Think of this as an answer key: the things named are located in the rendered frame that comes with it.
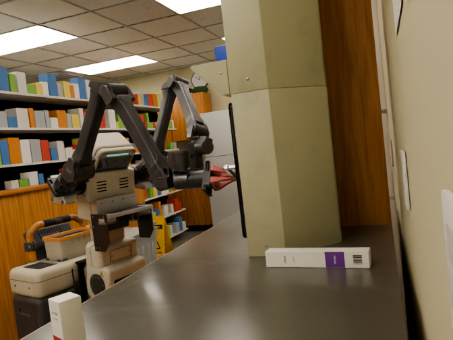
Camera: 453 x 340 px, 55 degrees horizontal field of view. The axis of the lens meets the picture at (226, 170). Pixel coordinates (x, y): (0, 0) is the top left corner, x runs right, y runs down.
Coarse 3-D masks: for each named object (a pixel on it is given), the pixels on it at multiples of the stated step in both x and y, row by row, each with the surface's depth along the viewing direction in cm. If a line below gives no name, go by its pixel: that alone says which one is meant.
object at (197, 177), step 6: (204, 162) 139; (204, 168) 138; (192, 174) 139; (198, 174) 138; (192, 180) 138; (198, 180) 138; (192, 186) 140; (198, 186) 139; (204, 186) 136; (204, 192) 137; (210, 192) 139
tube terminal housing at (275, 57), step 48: (240, 0) 121; (288, 0) 124; (240, 48) 122; (288, 48) 124; (240, 96) 124; (288, 96) 124; (240, 144) 125; (288, 144) 124; (288, 192) 124; (336, 192) 132; (288, 240) 124; (336, 240) 131
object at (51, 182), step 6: (60, 174) 178; (48, 180) 176; (54, 180) 178; (60, 180) 175; (54, 186) 176; (60, 186) 175; (66, 186) 175; (72, 186) 177; (54, 192) 174; (60, 192) 176; (66, 192) 177; (72, 192) 180; (78, 192) 183
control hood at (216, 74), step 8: (200, 64) 127; (208, 64) 126; (216, 64) 125; (224, 64) 124; (200, 72) 127; (208, 72) 126; (216, 72) 125; (224, 72) 125; (208, 80) 126; (216, 80) 126; (224, 80) 125; (216, 88) 126; (224, 88) 125
